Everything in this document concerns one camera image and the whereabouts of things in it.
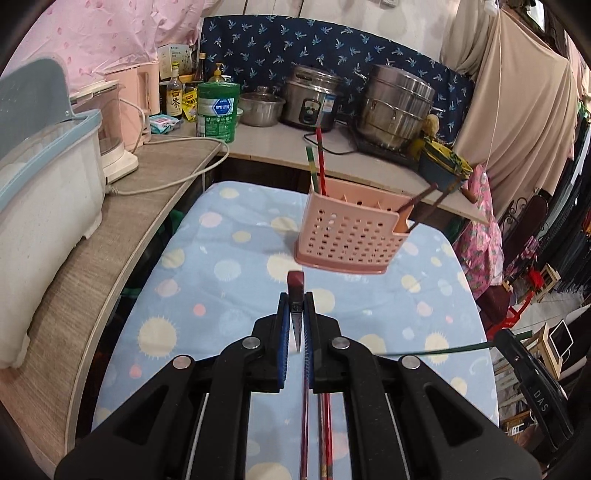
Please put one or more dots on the white dish rack bin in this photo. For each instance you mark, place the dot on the white dish rack bin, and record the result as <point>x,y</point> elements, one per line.
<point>52,191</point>

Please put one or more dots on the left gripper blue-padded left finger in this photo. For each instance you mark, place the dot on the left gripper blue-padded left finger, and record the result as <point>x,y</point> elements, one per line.
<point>190,419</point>

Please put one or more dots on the dark brown chopstick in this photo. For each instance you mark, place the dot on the dark brown chopstick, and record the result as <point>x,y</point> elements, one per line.
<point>431,209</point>

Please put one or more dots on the silver rice cooker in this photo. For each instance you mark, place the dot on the silver rice cooker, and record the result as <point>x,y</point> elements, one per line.
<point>312,98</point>

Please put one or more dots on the pink perforated utensil basket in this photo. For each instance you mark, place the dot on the pink perforated utensil basket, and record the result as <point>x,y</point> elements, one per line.
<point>352,229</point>

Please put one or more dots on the red plastic stool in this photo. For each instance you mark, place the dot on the red plastic stool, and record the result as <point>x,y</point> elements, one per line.
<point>501,306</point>

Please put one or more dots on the steel bowl with lid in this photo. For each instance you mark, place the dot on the steel bowl with lid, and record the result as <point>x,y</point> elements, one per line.
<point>260,108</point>

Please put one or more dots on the green tin can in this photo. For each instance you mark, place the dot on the green tin can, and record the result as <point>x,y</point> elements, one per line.
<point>217,105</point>

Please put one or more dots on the soy sauce bottle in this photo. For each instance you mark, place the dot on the soy sauce bottle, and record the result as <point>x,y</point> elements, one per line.
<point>174,93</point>

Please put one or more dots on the green chopstick gold band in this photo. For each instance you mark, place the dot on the green chopstick gold band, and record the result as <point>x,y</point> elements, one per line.
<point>313,169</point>

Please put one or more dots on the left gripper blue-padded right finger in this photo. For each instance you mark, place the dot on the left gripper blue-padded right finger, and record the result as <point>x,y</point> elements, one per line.
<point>403,420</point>

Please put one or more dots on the navy leaf-print backsplash cloth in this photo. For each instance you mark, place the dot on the navy leaf-print backsplash cloth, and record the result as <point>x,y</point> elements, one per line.
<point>258,50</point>

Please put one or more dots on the beige hanging curtain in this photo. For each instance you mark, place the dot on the beige hanging curtain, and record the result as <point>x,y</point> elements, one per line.
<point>521,122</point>

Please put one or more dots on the bright red chopstick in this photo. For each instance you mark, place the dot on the bright red chopstick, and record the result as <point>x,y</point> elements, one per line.
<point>321,160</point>

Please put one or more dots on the pink floral garment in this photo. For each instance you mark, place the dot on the pink floral garment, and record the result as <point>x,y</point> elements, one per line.
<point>479,248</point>

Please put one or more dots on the dark burgundy chopstick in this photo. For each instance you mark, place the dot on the dark burgundy chopstick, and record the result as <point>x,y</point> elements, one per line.
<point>418,198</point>

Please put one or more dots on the stainless steel steamer pot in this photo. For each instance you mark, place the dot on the stainless steel steamer pot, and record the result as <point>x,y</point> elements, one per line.
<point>394,107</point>

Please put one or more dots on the wooden side counter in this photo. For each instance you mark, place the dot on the wooden side counter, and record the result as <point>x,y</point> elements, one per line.
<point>43,396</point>

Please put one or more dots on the pink electric kettle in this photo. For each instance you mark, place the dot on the pink electric kettle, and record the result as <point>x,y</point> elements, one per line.
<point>139,86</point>

